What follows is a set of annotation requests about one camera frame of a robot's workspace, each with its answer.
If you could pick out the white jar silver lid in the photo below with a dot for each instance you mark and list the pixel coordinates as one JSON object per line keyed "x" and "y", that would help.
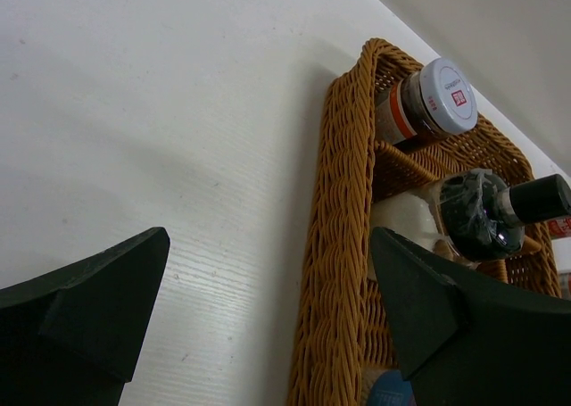
{"x": 386, "y": 387}

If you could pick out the brown wicker basket tray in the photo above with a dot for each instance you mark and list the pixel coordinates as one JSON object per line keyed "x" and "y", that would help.
{"x": 342, "y": 327}

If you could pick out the red chili sauce bottle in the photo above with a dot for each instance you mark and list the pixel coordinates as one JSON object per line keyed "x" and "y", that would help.
{"x": 560, "y": 228}

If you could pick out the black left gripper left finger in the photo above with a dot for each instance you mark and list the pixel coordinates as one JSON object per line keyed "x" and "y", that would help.
{"x": 73, "y": 335}

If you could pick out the spice jar white red lid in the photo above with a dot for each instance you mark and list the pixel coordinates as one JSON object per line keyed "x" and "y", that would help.
{"x": 565, "y": 284}
{"x": 426, "y": 107}

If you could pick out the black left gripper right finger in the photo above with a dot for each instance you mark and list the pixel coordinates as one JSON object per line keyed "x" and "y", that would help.
{"x": 463, "y": 338}

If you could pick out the dark sauce bottle black cap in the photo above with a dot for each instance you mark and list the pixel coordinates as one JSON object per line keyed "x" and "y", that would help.
{"x": 474, "y": 216}

